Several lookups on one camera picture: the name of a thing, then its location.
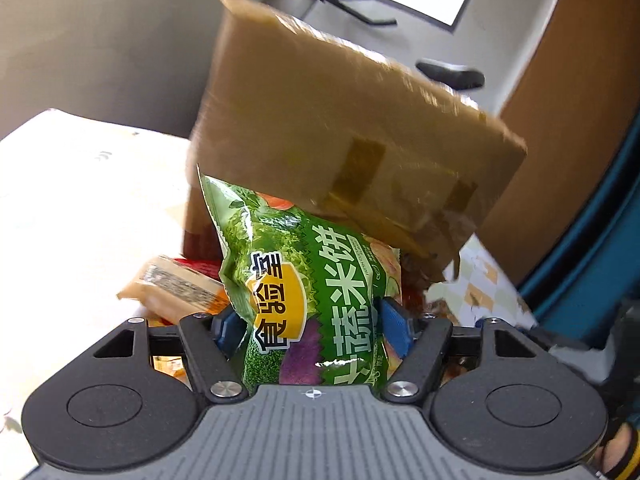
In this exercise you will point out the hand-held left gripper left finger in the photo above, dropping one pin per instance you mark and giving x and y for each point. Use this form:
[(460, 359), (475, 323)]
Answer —
[(227, 331)]

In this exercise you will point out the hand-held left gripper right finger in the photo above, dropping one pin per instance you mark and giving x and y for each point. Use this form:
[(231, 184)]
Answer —
[(395, 321)]

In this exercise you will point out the green snack packet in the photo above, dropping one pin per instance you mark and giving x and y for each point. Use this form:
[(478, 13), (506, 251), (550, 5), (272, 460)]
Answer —
[(300, 285)]

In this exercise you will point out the brown cardboard box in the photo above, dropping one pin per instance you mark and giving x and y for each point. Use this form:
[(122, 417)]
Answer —
[(325, 110)]

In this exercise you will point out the dark red snack packet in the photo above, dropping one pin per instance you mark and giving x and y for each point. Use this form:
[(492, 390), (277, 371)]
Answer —
[(415, 292)]

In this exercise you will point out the beige orange snack packet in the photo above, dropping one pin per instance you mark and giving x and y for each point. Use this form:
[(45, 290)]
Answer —
[(175, 285)]

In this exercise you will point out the teal upholstered furniture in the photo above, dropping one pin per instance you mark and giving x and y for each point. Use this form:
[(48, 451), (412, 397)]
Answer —
[(590, 270)]

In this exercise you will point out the black exercise bike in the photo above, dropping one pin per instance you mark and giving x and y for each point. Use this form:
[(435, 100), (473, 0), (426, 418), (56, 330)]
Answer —
[(450, 72)]

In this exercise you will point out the person's foot in sandal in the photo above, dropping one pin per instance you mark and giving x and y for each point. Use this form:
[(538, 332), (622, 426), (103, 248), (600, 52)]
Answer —
[(620, 447)]

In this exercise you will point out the brown wooden panel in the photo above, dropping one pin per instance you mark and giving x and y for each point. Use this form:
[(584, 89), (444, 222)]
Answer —
[(575, 110)]

